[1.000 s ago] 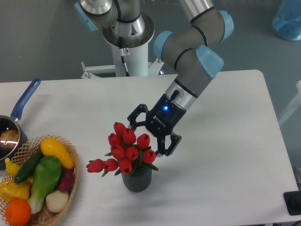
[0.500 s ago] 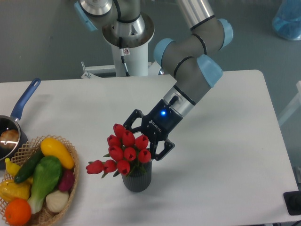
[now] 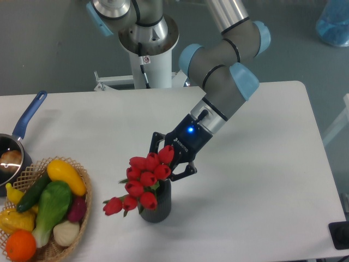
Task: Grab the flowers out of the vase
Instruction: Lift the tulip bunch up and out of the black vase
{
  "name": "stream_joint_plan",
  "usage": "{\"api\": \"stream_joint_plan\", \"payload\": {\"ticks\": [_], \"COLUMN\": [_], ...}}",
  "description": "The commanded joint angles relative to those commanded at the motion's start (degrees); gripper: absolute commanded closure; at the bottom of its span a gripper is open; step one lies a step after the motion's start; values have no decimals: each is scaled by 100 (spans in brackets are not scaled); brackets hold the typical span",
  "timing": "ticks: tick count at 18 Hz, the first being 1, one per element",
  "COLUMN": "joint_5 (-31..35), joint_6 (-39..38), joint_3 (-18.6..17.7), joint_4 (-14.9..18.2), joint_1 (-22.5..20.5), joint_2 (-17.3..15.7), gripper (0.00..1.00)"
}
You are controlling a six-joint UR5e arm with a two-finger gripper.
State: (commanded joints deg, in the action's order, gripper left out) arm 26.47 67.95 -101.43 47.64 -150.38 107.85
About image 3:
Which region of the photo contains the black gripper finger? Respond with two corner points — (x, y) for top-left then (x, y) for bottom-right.
(169, 162), (197, 181)
(149, 132), (166, 153)

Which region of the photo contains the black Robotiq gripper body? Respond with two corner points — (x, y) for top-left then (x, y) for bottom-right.
(164, 114), (213, 165)

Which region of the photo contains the dark grey ribbed vase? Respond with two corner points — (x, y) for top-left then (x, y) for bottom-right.
(140, 180), (171, 223)

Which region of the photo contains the red tulip bouquet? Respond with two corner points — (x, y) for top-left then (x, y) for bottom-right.
(103, 145), (175, 216)

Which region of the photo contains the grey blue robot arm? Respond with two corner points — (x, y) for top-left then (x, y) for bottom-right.
(86, 1), (270, 181)

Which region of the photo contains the yellow squash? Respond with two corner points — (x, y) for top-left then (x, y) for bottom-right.
(47, 159), (87, 197)

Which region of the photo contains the purple red onion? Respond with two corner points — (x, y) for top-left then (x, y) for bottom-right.
(67, 196), (87, 222)

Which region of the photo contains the green leafy cabbage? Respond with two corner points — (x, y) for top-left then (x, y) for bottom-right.
(32, 181), (72, 248)

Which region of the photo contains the white garlic bulb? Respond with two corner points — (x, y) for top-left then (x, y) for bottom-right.
(53, 221), (80, 247)

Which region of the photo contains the dark green cucumber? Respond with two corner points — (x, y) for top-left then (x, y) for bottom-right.
(16, 174), (51, 213)

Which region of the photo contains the brown bread in pan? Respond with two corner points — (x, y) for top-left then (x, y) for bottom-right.
(1, 150), (22, 174)

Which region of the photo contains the yellow banana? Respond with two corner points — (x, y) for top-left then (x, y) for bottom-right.
(5, 183), (39, 215)

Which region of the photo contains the woven wicker basket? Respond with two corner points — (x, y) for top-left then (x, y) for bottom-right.
(1, 157), (92, 261)

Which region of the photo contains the black device at edge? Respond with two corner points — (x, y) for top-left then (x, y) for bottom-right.
(328, 221), (349, 250)

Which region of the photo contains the yellow orange gourd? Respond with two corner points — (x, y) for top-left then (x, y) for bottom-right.
(1, 208), (36, 235)

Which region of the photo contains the orange fruit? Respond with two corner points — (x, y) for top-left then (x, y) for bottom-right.
(5, 230), (37, 261)

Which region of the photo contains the blue mesh bag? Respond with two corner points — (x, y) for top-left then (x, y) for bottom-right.
(316, 0), (348, 47)

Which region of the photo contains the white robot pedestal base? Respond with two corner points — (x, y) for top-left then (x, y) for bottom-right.
(93, 14), (194, 92)

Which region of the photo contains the black cable on pedestal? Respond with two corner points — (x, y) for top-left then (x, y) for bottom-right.
(137, 42), (151, 89)

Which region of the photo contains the blue handled saucepan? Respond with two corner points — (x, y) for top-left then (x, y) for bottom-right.
(1, 91), (47, 197)

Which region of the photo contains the white frame at right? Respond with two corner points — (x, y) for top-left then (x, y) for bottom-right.
(322, 93), (348, 147)

